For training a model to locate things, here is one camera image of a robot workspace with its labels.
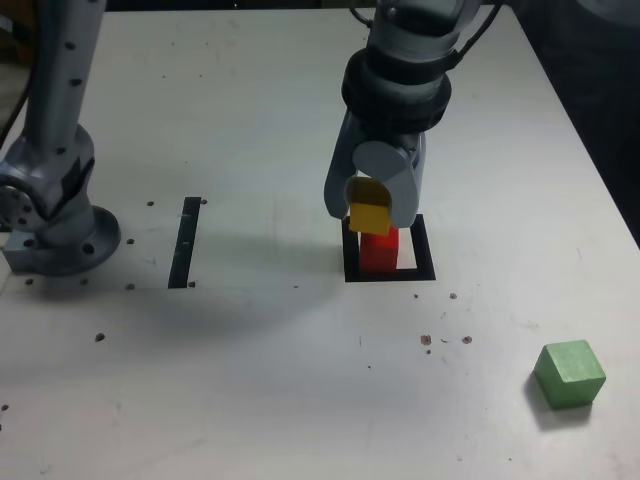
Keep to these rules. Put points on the yellow cube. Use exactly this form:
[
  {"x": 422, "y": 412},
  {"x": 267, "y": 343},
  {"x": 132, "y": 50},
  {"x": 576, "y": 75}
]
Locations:
[{"x": 367, "y": 217}]

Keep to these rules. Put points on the black tape square outline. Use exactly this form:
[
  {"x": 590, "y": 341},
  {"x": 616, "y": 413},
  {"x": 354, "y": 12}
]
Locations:
[{"x": 427, "y": 250}]

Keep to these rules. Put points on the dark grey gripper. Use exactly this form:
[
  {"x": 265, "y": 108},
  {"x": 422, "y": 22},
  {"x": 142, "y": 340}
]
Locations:
[{"x": 410, "y": 142}]

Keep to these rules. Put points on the green cube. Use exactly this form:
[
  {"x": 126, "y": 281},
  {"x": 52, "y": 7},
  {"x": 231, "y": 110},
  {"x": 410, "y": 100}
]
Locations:
[{"x": 570, "y": 375}]

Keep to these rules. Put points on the black tape strip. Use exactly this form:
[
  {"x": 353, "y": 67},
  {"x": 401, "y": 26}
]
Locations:
[{"x": 182, "y": 250}]

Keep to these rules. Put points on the red cube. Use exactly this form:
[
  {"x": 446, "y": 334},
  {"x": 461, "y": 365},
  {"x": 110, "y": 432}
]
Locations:
[{"x": 378, "y": 255}]

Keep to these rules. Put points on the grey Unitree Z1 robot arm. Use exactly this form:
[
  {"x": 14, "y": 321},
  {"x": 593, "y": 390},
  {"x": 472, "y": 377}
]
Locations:
[{"x": 55, "y": 100}]

